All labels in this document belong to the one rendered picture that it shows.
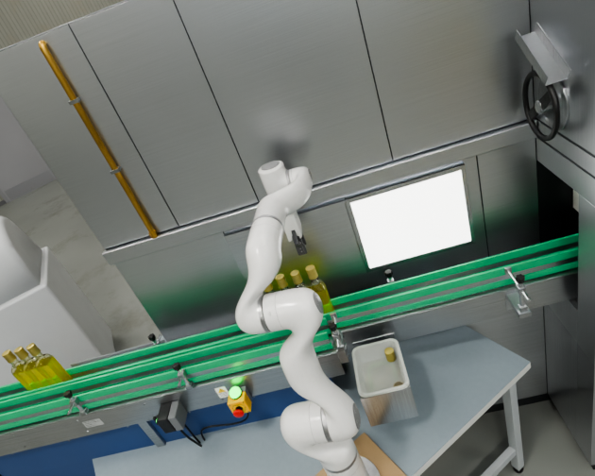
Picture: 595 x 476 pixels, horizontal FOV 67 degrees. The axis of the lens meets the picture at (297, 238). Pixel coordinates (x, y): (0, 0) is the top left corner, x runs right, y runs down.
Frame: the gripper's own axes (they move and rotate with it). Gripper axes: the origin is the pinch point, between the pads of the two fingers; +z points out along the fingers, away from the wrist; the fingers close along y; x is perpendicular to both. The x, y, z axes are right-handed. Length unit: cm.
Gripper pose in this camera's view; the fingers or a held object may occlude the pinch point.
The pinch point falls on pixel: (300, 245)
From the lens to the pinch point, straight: 156.2
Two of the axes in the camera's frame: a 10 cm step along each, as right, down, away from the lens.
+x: 9.5, -2.8, -1.4
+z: 3.2, 8.0, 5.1
